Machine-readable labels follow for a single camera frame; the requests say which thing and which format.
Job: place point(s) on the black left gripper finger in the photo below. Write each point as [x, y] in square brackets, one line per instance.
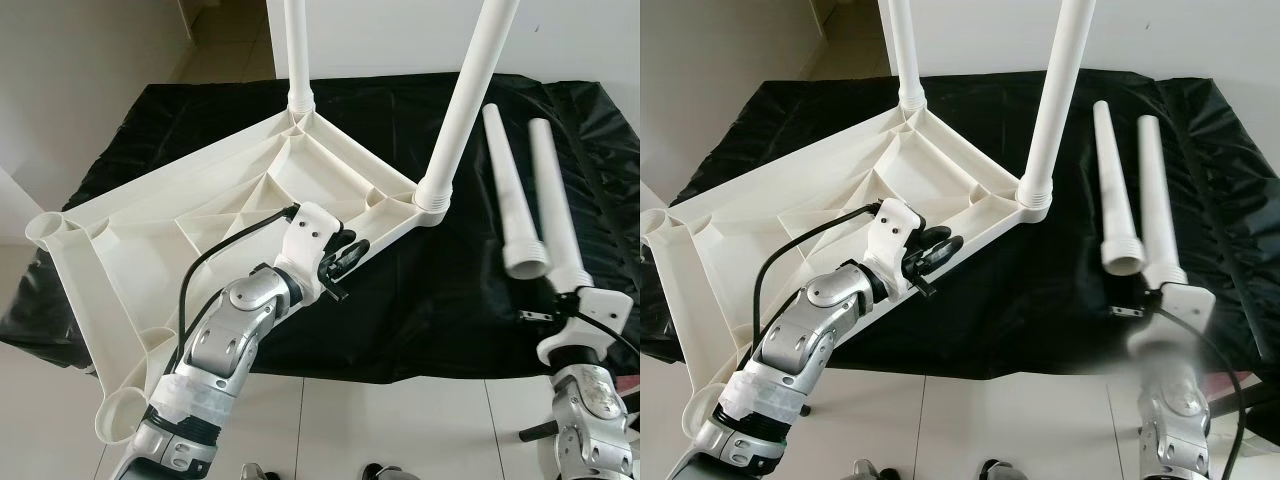
[346, 240]
[942, 255]
[354, 258]
[935, 237]

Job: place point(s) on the white plastic table leg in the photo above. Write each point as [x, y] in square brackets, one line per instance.
[470, 90]
[903, 50]
[1065, 80]
[510, 190]
[1112, 190]
[297, 50]
[555, 200]
[1158, 200]

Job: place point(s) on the white plastic children table top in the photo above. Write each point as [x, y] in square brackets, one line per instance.
[130, 260]
[760, 250]

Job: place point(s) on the black folding table leg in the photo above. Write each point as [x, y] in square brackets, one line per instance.
[540, 433]

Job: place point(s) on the black robot right foot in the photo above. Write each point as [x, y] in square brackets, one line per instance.
[993, 471]
[382, 472]

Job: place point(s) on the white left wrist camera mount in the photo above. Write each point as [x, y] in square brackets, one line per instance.
[310, 235]
[892, 230]

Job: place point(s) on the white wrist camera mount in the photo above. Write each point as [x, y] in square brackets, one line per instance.
[892, 230]
[600, 305]
[310, 235]
[1190, 300]

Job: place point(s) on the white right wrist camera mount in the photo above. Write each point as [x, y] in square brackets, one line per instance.
[600, 305]
[1190, 300]

